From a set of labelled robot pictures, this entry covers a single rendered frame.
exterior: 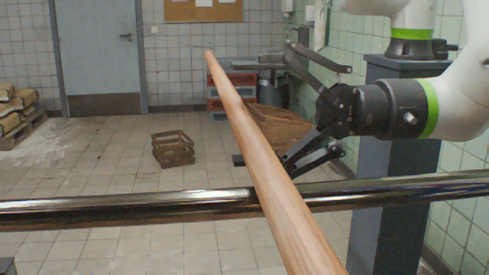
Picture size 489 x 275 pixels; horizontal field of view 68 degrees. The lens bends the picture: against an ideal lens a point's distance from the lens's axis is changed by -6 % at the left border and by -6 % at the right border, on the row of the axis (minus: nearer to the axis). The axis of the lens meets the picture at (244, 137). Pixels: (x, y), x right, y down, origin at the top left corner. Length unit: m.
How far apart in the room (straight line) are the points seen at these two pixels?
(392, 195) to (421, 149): 0.88
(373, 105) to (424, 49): 0.68
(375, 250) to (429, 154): 0.35
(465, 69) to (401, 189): 0.24
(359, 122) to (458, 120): 0.15
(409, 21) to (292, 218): 1.00
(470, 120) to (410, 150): 0.64
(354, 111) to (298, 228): 0.36
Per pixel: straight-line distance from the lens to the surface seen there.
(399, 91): 0.57
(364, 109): 0.55
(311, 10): 3.99
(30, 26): 5.52
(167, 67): 5.21
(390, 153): 1.20
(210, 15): 5.15
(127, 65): 5.23
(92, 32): 5.27
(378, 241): 1.34
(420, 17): 1.20
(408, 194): 0.40
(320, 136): 0.56
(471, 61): 0.57
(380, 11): 1.21
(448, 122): 0.61
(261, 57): 0.52
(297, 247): 0.22
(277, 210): 0.26
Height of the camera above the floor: 1.33
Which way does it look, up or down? 18 degrees down
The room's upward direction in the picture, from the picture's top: straight up
